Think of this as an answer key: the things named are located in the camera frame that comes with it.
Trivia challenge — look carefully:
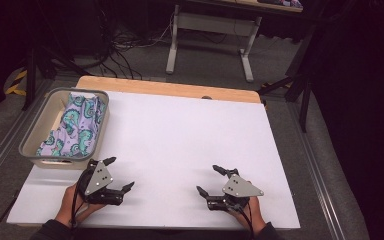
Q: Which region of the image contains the thin black floor cable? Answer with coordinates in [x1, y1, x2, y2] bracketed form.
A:
[0, 189, 20, 240]

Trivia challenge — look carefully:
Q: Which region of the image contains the hand-held gripper black cable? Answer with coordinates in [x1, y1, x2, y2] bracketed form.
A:
[69, 168, 96, 232]
[234, 204, 257, 240]

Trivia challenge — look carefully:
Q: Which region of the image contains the left hand-held gripper black cable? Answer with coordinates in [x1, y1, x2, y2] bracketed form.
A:
[69, 168, 96, 232]

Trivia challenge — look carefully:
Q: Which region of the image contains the right hand-held gripper black cable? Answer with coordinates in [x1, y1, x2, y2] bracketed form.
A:
[234, 204, 257, 240]

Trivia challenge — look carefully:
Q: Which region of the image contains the person's right hand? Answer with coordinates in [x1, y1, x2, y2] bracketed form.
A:
[228, 181, 267, 234]

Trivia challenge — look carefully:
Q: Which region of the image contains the beige plastic basket grey rim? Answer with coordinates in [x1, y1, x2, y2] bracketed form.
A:
[18, 87, 110, 171]

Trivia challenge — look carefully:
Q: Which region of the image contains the light wooden table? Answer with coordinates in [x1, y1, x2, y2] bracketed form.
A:
[75, 75, 263, 104]

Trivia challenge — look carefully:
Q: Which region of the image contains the tangle of black floor cables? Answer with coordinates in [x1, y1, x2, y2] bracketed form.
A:
[89, 6, 181, 81]

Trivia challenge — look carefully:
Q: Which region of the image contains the yellow black hazard tape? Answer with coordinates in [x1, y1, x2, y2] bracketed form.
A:
[5, 69, 28, 97]

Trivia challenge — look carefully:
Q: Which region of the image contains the white board table cover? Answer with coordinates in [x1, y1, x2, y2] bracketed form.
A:
[6, 88, 301, 231]

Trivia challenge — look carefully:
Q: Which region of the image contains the purple seahorse print swimsuit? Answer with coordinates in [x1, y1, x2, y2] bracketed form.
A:
[35, 92, 108, 158]

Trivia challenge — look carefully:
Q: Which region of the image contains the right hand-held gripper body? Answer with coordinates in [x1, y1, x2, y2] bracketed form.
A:
[206, 168, 265, 212]

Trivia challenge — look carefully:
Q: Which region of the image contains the black metal stand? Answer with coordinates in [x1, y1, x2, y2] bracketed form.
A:
[21, 46, 91, 111]
[256, 29, 316, 133]

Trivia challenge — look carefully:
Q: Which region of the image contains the aluminium floor rail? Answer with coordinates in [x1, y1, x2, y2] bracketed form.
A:
[0, 79, 53, 198]
[286, 101, 346, 240]

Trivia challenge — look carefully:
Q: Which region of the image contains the colourful cloth on desk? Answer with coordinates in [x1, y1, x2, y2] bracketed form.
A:
[257, 0, 304, 9]

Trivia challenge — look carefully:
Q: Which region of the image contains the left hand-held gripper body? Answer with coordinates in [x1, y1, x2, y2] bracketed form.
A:
[76, 159, 125, 206]

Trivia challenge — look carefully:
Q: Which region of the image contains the person's left hand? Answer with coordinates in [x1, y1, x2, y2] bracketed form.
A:
[53, 182, 106, 228]

